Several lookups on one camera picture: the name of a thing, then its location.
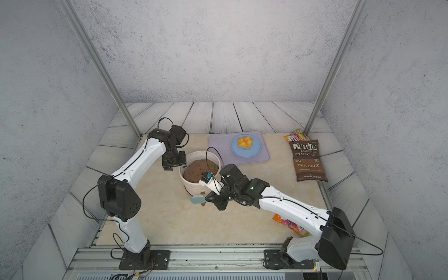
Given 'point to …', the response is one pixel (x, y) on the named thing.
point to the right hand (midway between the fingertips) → (208, 199)
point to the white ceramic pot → (196, 189)
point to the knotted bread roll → (245, 142)
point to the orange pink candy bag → (291, 225)
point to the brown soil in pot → (193, 171)
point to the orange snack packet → (297, 136)
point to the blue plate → (240, 151)
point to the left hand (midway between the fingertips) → (184, 166)
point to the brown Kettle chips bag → (308, 165)
